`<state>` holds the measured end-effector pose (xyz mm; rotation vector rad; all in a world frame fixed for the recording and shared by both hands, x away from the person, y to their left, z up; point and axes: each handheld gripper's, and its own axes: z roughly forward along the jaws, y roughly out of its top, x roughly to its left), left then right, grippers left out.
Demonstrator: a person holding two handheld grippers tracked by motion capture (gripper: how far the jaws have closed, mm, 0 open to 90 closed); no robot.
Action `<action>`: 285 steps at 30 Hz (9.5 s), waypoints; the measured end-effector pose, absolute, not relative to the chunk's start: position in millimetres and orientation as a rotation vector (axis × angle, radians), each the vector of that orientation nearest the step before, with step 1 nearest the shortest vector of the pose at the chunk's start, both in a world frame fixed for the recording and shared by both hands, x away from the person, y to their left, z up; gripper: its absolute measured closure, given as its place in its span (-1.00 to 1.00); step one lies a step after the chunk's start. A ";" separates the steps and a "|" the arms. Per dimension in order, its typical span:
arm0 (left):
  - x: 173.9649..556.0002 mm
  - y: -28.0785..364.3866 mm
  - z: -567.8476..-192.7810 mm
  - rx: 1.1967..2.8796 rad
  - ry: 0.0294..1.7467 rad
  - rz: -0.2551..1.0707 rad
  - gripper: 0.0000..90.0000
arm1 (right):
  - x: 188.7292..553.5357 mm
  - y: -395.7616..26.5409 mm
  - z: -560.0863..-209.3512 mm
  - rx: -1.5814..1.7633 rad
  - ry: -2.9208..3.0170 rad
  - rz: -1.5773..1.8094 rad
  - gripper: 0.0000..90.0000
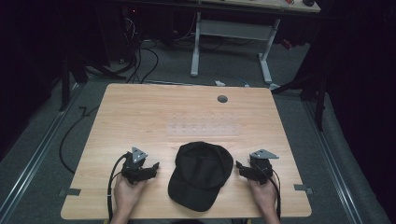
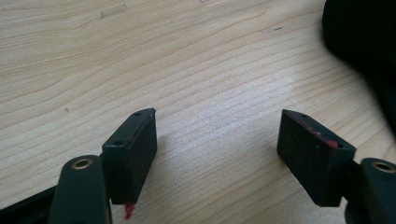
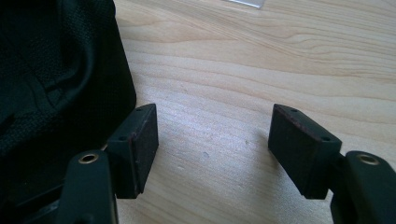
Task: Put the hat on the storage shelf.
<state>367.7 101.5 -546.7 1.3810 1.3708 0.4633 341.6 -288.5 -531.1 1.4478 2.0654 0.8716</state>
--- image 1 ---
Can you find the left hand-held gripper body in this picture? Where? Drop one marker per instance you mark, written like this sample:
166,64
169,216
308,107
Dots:
134,165

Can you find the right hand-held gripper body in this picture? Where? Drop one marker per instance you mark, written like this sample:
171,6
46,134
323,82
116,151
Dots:
262,165

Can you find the black baseball cap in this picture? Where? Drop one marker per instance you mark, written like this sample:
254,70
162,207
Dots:
200,175

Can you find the person's right hand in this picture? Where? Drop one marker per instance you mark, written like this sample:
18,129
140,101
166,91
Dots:
263,196

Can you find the person's left hand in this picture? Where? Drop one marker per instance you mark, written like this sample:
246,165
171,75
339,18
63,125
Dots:
127,195

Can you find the grey tape piece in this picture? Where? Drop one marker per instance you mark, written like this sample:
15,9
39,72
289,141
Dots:
70,192
302,188

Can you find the small white plug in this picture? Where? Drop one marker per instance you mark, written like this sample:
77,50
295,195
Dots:
219,83

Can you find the black metal stand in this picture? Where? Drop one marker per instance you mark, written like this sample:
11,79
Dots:
311,87
65,84

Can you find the metal floor rail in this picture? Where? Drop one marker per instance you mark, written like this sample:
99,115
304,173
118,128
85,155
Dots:
34,158
334,168

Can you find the white metal desk frame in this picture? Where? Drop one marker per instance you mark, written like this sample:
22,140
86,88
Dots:
233,29

